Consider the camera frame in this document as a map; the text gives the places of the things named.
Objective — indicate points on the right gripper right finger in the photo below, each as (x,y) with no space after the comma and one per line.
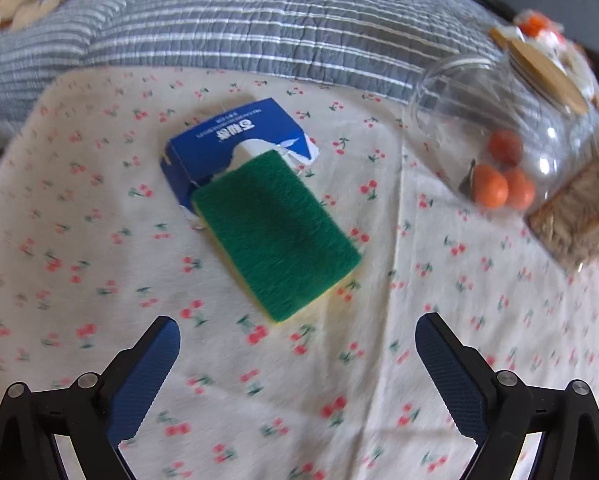
(498,411)

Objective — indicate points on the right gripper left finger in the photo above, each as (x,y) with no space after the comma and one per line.
(96,412)

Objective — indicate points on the cherry print tablecloth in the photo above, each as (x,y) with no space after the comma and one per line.
(94,245)

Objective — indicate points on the plastic jar of nuts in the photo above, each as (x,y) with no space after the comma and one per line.
(567,225)

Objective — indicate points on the tangerine in jar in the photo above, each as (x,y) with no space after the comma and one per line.
(506,147)
(490,189)
(521,189)

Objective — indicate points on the green yellow sponge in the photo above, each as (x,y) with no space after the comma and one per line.
(279,241)

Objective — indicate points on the clear glass jar wooden lid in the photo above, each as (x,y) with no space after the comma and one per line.
(460,101)

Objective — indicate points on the orange snack packet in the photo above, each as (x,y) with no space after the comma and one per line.
(548,37)

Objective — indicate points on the striped grey sofa quilt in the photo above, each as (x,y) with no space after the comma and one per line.
(380,46)

